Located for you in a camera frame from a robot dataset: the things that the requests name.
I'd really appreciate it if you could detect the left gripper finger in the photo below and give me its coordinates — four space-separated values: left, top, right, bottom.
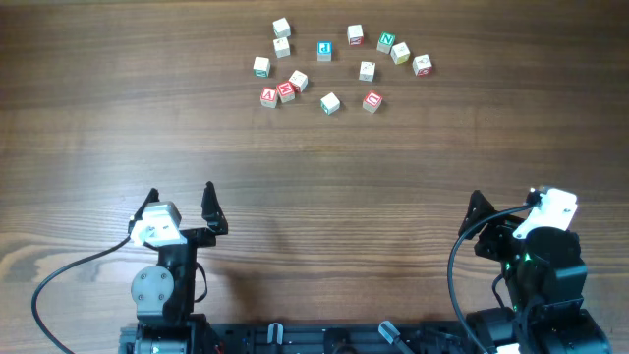
128 188 159 234
201 181 229 235

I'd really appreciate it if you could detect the red letter A block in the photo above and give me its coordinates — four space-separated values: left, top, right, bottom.
260 87 278 108

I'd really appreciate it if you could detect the red letter M block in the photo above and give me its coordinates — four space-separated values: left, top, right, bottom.
276 81 296 103

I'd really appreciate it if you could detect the plain wooden block red side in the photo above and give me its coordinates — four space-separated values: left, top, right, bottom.
289 70 309 93

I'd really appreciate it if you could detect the wooden block teal side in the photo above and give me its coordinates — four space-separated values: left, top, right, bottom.
320 92 340 115

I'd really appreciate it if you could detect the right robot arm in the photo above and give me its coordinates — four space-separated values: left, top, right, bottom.
453 187 612 353

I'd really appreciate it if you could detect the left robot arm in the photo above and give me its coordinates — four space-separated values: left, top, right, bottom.
118 181 228 354

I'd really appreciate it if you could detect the red letter U block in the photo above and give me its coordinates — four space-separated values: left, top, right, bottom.
363 90 383 114

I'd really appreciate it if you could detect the wooden block red side right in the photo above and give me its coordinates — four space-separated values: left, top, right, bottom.
412 54 433 77

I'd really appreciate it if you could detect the wooden block green side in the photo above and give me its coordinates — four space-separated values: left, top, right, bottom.
253 57 271 78

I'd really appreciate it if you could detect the wooden block yellow side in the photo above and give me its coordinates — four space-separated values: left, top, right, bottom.
390 42 411 65

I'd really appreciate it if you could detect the wooden block with picture centre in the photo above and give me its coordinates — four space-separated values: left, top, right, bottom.
359 61 375 82

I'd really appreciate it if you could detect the wooden block with tree picture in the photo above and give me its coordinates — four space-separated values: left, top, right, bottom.
272 37 291 59

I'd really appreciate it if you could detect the green letter N block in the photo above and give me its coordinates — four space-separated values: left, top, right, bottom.
376 31 396 54

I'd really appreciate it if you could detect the plain wooden block top left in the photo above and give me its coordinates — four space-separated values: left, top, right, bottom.
272 18 291 38

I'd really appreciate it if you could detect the blue letter P block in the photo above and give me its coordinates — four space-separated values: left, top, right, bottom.
316 41 332 62

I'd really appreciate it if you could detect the wooden block red side top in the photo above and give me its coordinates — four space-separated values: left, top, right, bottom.
347 24 365 46

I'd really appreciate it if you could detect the left black camera cable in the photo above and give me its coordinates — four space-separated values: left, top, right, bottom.
30 234 134 354

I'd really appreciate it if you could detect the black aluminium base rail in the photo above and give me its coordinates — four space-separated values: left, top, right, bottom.
118 322 474 354

